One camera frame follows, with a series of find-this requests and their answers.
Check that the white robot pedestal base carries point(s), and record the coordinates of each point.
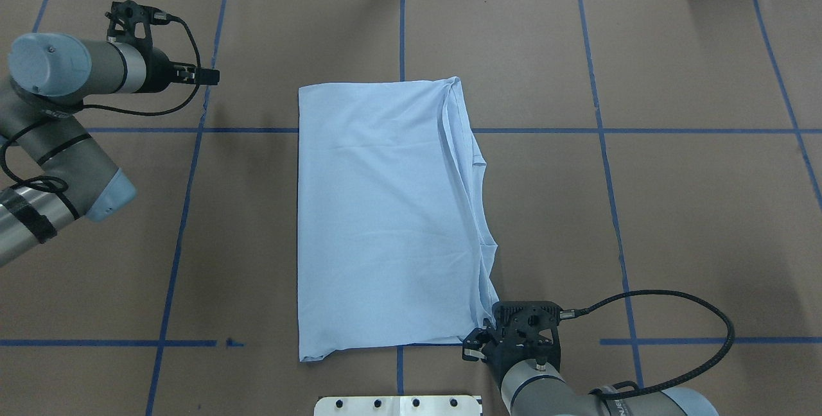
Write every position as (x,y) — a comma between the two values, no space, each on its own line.
(400,405)

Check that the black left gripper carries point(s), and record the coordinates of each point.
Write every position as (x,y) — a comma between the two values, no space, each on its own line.
(158,76)

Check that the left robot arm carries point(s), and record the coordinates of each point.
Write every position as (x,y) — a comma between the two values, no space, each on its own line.
(58,172)

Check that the light blue t-shirt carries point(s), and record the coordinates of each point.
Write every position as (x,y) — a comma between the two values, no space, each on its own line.
(392,243)

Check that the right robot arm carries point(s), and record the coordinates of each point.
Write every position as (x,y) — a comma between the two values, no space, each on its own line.
(532,389)

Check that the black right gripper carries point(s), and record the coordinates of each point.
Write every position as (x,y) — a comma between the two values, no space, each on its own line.
(473,341)

